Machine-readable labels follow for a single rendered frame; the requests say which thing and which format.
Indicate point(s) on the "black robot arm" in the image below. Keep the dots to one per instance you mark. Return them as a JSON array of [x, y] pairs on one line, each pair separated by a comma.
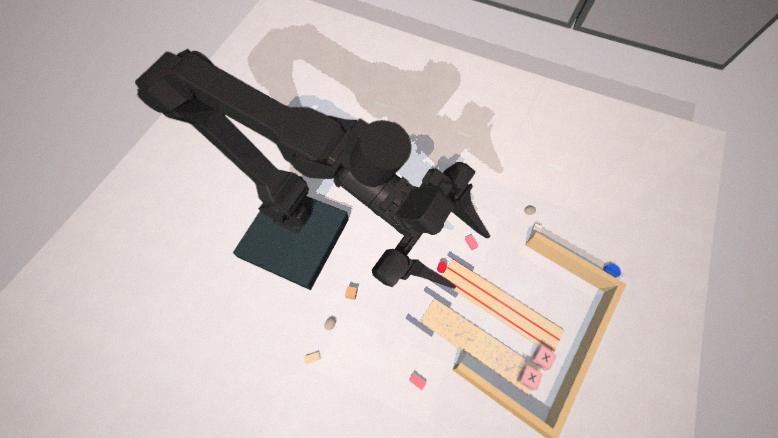
[[359, 157]]

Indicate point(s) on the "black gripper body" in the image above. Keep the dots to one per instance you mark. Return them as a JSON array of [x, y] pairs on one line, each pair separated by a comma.
[[394, 263]]

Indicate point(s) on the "blue disc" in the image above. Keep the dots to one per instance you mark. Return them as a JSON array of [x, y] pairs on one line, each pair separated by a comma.
[[614, 269]]

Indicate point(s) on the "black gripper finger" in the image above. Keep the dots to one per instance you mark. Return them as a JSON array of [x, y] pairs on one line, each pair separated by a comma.
[[465, 211], [420, 270]]

